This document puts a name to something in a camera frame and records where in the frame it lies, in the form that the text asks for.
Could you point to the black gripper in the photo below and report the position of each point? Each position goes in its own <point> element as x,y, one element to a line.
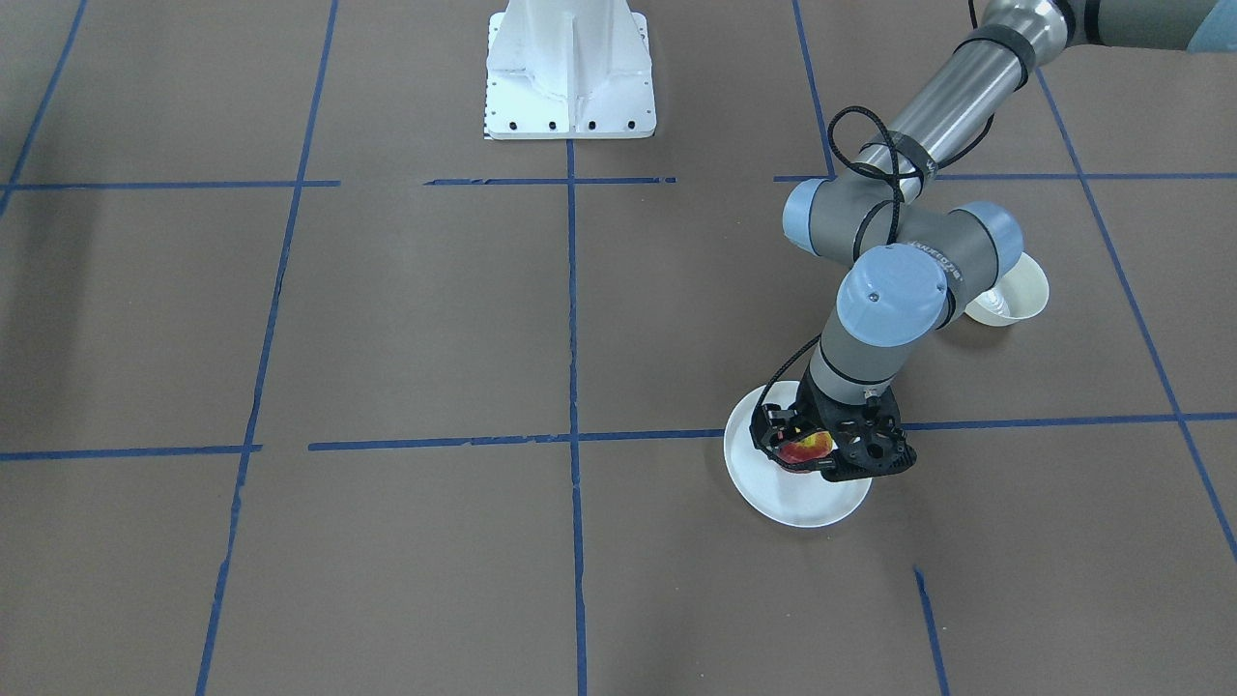
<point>810,416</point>

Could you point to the red yellow apple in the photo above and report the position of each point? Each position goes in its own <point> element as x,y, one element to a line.
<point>812,447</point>

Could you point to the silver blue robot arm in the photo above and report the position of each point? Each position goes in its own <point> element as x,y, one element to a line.
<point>911,272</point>

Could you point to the white plate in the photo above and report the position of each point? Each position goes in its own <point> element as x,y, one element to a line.
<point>802,500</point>

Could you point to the white bowl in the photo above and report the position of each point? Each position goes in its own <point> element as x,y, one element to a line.
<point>1022,293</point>

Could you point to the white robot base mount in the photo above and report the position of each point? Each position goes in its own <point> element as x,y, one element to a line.
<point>568,69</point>

